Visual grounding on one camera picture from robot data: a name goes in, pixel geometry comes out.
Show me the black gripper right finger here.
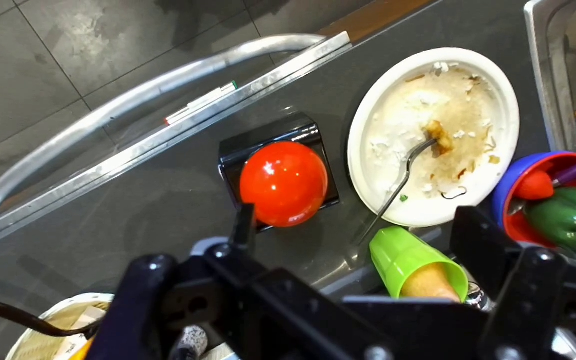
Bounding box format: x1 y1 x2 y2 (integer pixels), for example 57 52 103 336
450 203 576 360

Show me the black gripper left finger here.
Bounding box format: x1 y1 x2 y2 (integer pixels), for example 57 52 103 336
93 201 400 360

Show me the green toy pepper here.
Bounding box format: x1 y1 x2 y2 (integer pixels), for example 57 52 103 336
525 185 576 253

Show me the blue and red bowl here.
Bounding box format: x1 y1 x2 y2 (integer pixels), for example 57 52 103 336
488 150 576 249

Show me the tan toy pear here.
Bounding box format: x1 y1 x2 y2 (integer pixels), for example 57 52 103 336
398 259 461 303

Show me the red toy vegetable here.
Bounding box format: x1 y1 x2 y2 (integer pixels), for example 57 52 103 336
514 168 557 203

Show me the red tomato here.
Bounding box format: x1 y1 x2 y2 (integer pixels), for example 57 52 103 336
236 139 330 229

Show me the green plastic cup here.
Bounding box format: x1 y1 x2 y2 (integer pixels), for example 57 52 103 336
368 224 472 303

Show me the black square tray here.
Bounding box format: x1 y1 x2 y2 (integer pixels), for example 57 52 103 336
216 109 341 233

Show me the silver fork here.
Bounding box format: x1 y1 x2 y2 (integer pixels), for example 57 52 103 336
355 135 440 247

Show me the white dirty plate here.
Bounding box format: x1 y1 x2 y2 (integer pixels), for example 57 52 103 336
346 44 521 229

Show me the stainless dishwasher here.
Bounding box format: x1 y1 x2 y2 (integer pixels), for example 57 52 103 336
0 27 355 257

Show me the white dishwasher label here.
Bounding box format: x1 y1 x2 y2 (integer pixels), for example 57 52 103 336
162 79 237 130

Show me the bowl with food scraps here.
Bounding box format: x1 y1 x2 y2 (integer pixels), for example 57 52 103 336
4 290 118 360

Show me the steel sink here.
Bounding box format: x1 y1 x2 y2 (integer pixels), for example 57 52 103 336
521 0 576 157

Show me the black spoon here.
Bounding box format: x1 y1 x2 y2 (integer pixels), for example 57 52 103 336
0 292 103 339

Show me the wooden lower cabinet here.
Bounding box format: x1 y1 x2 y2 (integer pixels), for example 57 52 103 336
317 0 437 45

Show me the silver dishwasher handle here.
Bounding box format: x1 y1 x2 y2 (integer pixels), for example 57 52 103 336
0 32 330 229

